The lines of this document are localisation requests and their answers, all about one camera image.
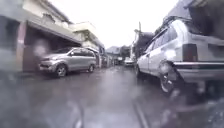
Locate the wet grey asphalt road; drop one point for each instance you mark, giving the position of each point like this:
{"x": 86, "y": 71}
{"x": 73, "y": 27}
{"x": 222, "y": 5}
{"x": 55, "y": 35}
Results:
{"x": 100, "y": 100}

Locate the building with dark roof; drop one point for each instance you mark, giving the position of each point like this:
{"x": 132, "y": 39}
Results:
{"x": 196, "y": 13}

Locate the white station wagon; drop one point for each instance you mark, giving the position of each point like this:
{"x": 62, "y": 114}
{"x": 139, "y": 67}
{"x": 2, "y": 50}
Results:
{"x": 180, "y": 53}

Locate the silver minivan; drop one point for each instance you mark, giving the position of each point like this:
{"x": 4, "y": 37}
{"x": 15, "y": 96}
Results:
{"x": 68, "y": 60}

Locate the beige building with garage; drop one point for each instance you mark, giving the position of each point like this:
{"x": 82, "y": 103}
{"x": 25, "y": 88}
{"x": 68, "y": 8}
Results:
{"x": 40, "y": 33}

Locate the white vehicle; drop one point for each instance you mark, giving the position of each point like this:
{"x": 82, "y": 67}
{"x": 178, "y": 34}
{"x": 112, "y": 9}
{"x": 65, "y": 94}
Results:
{"x": 128, "y": 62}

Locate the grey building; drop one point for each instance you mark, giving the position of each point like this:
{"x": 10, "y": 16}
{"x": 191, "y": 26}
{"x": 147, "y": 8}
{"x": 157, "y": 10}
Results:
{"x": 113, "y": 53}

